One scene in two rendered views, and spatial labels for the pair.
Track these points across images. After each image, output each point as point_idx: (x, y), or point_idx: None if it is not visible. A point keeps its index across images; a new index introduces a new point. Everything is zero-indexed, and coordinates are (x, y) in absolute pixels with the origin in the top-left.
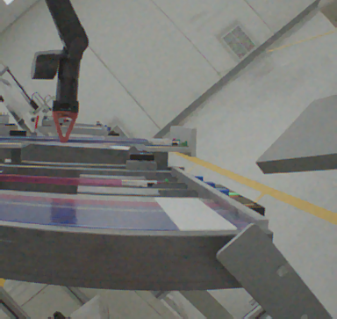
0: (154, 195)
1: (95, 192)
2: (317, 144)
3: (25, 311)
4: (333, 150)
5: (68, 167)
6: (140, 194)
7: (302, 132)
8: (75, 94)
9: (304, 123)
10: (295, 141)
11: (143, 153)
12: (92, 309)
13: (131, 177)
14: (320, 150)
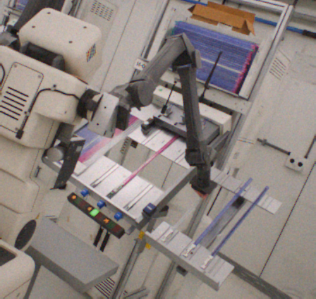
0: (99, 178)
1: (115, 168)
2: (60, 230)
3: (195, 221)
4: (45, 217)
5: (170, 188)
6: (102, 175)
7: (80, 253)
8: (197, 182)
9: (82, 260)
10: (82, 249)
11: (149, 209)
12: (155, 225)
13: (144, 204)
14: (55, 224)
